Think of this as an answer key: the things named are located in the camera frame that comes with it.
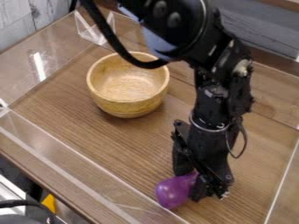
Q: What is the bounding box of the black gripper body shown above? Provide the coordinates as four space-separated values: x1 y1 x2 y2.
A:
171 117 240 200

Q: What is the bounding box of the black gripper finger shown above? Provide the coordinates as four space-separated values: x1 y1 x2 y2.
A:
171 139 196 178
189 174 215 202

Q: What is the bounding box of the purple toy eggplant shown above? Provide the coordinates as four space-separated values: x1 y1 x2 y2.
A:
155 172 197 209

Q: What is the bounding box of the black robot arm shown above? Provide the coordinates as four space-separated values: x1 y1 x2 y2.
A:
80 0 253 207

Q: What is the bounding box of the brown wooden bowl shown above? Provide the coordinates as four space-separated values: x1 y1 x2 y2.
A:
86 53 171 118

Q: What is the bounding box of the yellow tag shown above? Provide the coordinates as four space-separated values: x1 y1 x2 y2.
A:
41 193 57 213

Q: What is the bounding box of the clear acrylic tray wall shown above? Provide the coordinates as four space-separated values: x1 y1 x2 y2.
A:
0 100 188 224

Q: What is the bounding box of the black cable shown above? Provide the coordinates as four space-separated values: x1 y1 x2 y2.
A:
0 199 56 224

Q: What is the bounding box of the clear acrylic corner bracket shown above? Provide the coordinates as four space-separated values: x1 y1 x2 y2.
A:
73 10 108 46

